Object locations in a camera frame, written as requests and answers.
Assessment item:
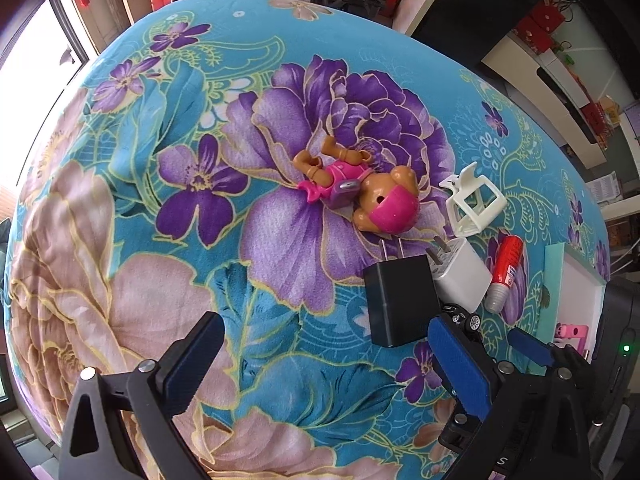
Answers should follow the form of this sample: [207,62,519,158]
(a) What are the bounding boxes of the white plastic clip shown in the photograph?
[440,162,508,238]

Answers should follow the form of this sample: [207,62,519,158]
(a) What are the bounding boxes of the white television stand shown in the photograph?
[482,30,608,168]

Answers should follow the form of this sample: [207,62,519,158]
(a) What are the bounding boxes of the floral printed blanket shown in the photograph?
[7,0,613,480]

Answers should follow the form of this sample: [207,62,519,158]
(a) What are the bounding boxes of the white charger plug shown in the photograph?
[427,235,493,313]

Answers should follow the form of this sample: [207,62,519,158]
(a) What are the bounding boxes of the red glue bottle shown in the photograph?
[482,234,523,313]

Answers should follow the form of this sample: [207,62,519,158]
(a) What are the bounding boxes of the red gift bag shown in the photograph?
[532,2,566,36]
[515,17,553,56]

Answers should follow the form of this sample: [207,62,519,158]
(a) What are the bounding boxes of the teal cardboard box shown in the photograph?
[537,242,608,361]

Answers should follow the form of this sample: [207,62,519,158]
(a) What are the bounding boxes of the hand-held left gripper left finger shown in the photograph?
[59,311,226,480]

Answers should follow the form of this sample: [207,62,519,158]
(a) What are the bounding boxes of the black cabinet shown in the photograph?
[410,0,546,66]

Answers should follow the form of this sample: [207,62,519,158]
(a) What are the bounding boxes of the black charger plug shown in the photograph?
[362,237,443,348]

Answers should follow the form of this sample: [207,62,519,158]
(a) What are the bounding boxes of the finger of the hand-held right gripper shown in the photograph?
[438,385,483,453]
[509,328,604,427]

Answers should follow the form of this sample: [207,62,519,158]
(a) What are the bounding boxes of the pink fitness band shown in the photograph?
[552,324,591,356]

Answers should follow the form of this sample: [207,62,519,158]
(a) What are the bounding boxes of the pink toy dog figure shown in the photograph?
[295,135,421,236]

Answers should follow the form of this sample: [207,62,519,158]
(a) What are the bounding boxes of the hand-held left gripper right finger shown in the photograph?
[428,314,596,480]

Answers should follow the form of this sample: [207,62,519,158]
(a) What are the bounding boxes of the black toy car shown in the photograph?
[440,302,483,345]

